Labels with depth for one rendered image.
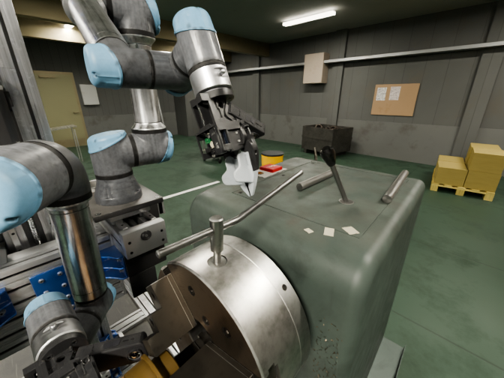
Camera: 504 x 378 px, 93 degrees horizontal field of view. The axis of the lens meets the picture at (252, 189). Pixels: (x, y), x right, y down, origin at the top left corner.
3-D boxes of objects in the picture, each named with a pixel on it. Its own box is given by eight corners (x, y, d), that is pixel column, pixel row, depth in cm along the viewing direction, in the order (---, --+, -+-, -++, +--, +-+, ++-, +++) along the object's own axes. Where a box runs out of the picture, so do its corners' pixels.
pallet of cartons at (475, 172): (422, 188, 416) (433, 148, 390) (433, 173, 497) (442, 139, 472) (492, 202, 360) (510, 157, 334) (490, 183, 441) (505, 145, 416)
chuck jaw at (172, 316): (201, 316, 49) (174, 263, 50) (211, 313, 45) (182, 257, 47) (148, 357, 41) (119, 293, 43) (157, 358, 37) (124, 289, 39)
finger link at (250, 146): (242, 174, 49) (229, 133, 48) (247, 172, 50) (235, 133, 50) (258, 169, 46) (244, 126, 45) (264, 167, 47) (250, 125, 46)
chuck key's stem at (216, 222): (216, 280, 41) (214, 222, 37) (208, 274, 42) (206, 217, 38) (226, 274, 42) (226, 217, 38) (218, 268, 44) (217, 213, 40)
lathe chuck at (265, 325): (196, 319, 66) (186, 220, 54) (292, 415, 47) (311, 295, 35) (166, 342, 60) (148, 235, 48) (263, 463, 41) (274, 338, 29)
